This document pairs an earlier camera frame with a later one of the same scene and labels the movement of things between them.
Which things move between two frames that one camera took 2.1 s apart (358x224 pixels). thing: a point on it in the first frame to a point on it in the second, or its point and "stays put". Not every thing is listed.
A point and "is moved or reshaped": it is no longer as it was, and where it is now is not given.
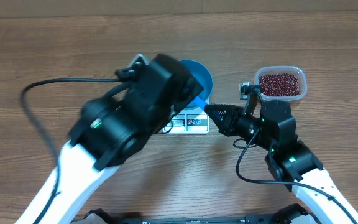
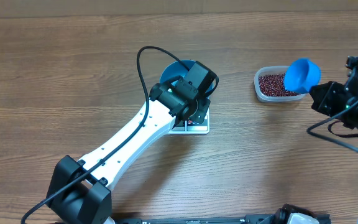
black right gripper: (227, 124) to (329, 93)
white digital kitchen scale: (189, 122) stays put
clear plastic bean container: (281, 83) stays put
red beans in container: (279, 84) stays put
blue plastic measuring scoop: (200, 102) is moved or reshaped
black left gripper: (194, 88) to (201, 117)
